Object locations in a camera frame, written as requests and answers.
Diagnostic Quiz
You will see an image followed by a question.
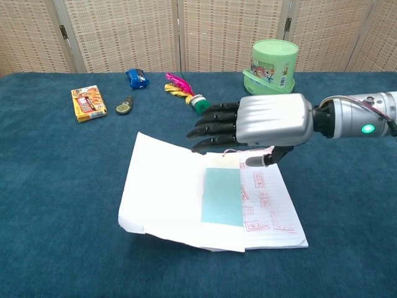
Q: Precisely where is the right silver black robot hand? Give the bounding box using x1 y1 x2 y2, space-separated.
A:
185 93 314 167

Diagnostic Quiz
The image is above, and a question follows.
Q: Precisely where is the yellow notebook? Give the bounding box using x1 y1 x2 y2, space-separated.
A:
117 131 310 253

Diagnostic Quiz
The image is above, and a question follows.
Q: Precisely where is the green plastic bucket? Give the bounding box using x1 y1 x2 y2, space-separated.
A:
242 39 300 96

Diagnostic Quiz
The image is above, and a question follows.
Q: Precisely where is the pink yellow feather shuttlecock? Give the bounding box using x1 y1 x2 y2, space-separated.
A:
164 73 209 114

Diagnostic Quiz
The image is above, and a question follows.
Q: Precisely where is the blue clip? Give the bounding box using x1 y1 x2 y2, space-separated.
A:
125 68 150 90

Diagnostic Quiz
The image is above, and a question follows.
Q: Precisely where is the woven folding screen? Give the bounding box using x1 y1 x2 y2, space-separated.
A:
0 0 397 78

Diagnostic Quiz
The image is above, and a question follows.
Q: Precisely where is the orange yellow food box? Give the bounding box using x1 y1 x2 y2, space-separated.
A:
71 84 109 124

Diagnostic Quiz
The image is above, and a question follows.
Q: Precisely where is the dark blue table mat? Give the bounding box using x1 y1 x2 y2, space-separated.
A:
0 71 397 298

